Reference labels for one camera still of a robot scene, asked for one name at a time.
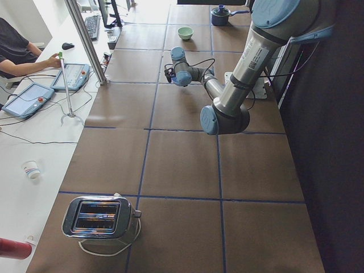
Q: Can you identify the seated person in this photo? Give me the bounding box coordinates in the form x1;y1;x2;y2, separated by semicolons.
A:
1;18;47;78

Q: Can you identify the near teach pendant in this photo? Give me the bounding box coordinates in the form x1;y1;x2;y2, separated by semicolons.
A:
2;82;55;119

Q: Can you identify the black computer mouse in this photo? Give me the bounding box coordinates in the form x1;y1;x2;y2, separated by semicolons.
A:
61;43;75;50

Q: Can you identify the person's hand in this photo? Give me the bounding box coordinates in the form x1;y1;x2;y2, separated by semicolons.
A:
45;53;61;68

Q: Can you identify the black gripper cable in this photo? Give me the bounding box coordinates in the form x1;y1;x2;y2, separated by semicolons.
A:
162;58;299;111

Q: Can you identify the teach pendant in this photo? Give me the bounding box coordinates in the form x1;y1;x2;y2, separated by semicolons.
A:
2;82;55;119
50;64;90;93

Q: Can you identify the paper cup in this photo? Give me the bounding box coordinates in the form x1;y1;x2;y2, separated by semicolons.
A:
22;160;40;179

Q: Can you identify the reacher grabber stick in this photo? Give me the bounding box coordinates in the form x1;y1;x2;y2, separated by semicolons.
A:
58;51;84;125

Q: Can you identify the aluminium frame post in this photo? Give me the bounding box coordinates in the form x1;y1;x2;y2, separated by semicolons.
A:
64;0;107;85

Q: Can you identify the red bottle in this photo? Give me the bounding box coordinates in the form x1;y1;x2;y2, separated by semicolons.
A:
0;238;32;260

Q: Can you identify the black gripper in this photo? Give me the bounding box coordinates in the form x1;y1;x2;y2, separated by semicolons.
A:
164;64;175;83

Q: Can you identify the black monitor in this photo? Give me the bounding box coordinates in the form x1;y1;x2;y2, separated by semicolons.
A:
98;0;122;28

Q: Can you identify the cream toaster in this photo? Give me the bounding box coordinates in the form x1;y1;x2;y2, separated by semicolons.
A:
62;193;142;257

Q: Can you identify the green bowl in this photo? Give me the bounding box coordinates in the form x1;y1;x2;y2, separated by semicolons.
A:
177;27;194;40

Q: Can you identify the far teach pendant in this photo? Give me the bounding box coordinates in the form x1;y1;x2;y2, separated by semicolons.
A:
50;64;90;93

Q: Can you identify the blue saucepan with lid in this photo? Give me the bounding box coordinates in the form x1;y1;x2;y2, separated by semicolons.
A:
210;5;249;26

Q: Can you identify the black keyboard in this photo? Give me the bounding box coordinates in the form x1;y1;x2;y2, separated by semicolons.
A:
84;15;101;41

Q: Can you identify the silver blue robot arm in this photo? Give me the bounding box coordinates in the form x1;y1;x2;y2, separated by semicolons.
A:
164;0;338;135

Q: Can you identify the white mounting pillar with base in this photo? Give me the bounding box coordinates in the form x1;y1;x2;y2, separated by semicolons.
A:
246;77;267;100

